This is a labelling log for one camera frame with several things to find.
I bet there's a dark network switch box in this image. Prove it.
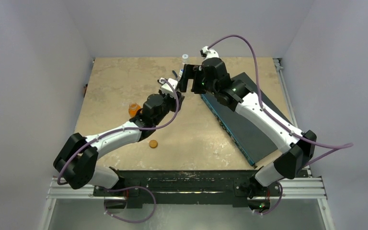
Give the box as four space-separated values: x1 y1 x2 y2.
200 72 294 168

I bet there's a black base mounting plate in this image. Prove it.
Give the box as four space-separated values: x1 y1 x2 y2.
93 170 281 212

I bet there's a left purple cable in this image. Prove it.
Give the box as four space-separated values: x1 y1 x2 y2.
57 79 180 185

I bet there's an orange bottle cap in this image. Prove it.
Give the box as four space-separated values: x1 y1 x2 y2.
149 140 158 149

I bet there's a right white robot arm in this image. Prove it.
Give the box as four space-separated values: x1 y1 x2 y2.
178 57 317 195

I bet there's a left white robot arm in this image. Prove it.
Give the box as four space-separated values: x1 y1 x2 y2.
53 92 185 196

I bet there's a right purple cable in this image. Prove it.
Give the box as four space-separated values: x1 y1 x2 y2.
207 34 354 167

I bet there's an orange juice bottle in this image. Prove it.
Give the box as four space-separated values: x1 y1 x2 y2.
128 103 141 118

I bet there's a purple cable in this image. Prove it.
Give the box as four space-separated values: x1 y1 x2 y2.
57 79 180 185
207 34 354 167

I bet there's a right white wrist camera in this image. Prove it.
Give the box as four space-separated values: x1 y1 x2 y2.
200 46 219 60

